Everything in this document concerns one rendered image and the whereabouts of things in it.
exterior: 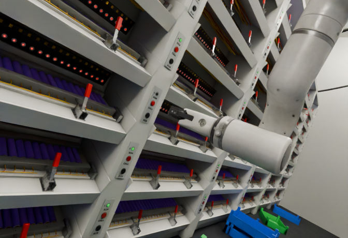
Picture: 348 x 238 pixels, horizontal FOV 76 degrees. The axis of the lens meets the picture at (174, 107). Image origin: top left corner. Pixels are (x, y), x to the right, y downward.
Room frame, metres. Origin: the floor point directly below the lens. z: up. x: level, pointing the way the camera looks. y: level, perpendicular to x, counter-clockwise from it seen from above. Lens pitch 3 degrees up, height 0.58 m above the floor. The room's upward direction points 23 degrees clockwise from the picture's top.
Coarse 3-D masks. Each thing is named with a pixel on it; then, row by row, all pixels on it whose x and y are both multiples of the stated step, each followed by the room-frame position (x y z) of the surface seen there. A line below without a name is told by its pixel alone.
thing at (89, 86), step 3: (87, 84) 0.58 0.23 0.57; (90, 84) 0.58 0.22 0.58; (87, 87) 0.58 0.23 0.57; (90, 87) 0.58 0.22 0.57; (87, 90) 0.58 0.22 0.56; (90, 90) 0.58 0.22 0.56; (84, 93) 0.58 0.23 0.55; (87, 93) 0.58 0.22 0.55; (90, 93) 0.58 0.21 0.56; (84, 96) 0.58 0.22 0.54; (87, 96) 0.58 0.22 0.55; (84, 99) 0.57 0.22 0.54; (87, 99) 0.58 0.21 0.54; (84, 102) 0.57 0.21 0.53; (84, 105) 0.57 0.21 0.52; (81, 108) 0.57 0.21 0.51; (84, 108) 0.58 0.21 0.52
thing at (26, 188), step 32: (0, 128) 0.59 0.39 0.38; (32, 128) 0.65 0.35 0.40; (0, 160) 0.52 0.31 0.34; (32, 160) 0.58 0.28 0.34; (64, 160) 0.67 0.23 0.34; (96, 160) 0.73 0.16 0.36; (0, 192) 0.49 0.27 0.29; (32, 192) 0.54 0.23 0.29; (64, 192) 0.60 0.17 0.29; (96, 192) 0.68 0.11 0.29
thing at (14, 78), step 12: (0, 72) 0.46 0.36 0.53; (12, 72) 0.49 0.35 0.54; (24, 84) 0.51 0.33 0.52; (36, 84) 0.52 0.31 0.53; (48, 84) 0.55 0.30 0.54; (48, 96) 0.54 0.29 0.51; (60, 96) 0.57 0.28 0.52; (72, 96) 0.59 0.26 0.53; (96, 108) 0.66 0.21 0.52; (108, 108) 0.69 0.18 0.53
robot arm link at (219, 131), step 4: (228, 116) 0.55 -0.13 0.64; (220, 120) 0.54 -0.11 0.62; (224, 120) 0.53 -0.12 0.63; (228, 120) 0.53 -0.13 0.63; (232, 120) 0.53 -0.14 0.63; (220, 124) 0.53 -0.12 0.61; (224, 124) 0.53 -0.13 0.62; (228, 124) 0.52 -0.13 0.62; (216, 128) 0.54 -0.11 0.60; (220, 128) 0.53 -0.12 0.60; (224, 128) 0.53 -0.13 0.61; (216, 132) 0.52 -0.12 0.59; (220, 132) 0.52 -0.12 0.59; (216, 136) 0.53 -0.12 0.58; (220, 136) 0.52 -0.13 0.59; (216, 140) 0.53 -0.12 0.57; (220, 140) 0.52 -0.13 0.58; (216, 144) 0.54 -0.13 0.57; (220, 144) 0.53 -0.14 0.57; (220, 148) 0.55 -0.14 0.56
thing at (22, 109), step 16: (16, 48) 0.55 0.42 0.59; (48, 64) 0.62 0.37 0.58; (0, 80) 0.48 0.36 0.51; (80, 80) 0.70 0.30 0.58; (0, 96) 0.44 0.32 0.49; (16, 96) 0.47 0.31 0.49; (112, 96) 0.77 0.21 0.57; (0, 112) 0.44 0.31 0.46; (16, 112) 0.46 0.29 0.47; (32, 112) 0.48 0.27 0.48; (48, 112) 0.50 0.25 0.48; (64, 112) 0.55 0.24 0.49; (96, 112) 0.67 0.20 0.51; (128, 112) 0.70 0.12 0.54; (48, 128) 0.52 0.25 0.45; (64, 128) 0.55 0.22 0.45; (80, 128) 0.58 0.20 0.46; (96, 128) 0.61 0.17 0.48; (112, 128) 0.65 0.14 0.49; (128, 128) 0.69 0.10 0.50
